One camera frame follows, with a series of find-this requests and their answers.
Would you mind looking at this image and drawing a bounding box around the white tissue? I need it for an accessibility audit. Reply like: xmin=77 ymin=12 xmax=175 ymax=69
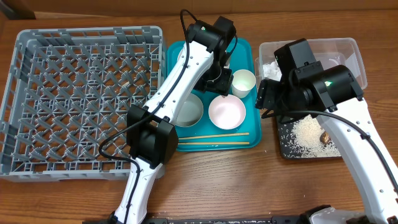
xmin=262 ymin=62 xmax=282 ymax=82

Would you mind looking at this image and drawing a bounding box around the pink small bowl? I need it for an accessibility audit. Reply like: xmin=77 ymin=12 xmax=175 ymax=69
xmin=208 ymin=95 xmax=246 ymax=130

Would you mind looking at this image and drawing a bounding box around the grey-white shallow bowl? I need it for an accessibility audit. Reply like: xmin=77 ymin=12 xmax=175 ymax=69
xmin=175 ymin=93 xmax=204 ymax=128

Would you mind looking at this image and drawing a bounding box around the white rice pile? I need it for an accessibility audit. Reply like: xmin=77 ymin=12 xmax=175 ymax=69
xmin=279 ymin=114 xmax=341 ymax=158

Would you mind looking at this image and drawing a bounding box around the brown food scrap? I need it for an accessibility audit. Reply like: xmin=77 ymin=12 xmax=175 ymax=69
xmin=320 ymin=131 xmax=331 ymax=146

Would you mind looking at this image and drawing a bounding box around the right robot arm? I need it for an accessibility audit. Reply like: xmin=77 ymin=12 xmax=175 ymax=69
xmin=255 ymin=39 xmax=397 ymax=224

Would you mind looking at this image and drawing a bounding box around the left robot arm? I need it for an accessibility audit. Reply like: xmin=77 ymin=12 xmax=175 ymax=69
xmin=111 ymin=16 xmax=237 ymax=223

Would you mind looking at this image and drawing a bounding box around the clear plastic waste bin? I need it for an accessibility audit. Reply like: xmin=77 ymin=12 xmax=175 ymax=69
xmin=254 ymin=37 xmax=368 ymax=107

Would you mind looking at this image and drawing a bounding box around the white paper cup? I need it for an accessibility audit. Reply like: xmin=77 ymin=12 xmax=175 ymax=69
xmin=231 ymin=69 xmax=256 ymax=98

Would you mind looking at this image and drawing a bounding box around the black rectangular tray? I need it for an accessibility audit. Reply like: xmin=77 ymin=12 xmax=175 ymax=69
xmin=275 ymin=116 xmax=343 ymax=161

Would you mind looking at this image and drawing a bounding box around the upper wooden chopstick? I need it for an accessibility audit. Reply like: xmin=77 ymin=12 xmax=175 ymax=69
xmin=179 ymin=133 xmax=249 ymax=140

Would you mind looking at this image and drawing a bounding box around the teal plastic serving tray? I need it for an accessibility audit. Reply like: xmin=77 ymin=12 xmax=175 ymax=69
xmin=167 ymin=37 xmax=262 ymax=152

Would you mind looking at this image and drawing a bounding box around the grey plastic dish rack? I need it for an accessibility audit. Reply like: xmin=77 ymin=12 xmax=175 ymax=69
xmin=1 ymin=26 xmax=167 ymax=182

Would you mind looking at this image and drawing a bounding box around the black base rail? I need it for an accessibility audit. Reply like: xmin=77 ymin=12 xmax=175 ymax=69
xmin=142 ymin=215 xmax=302 ymax=224

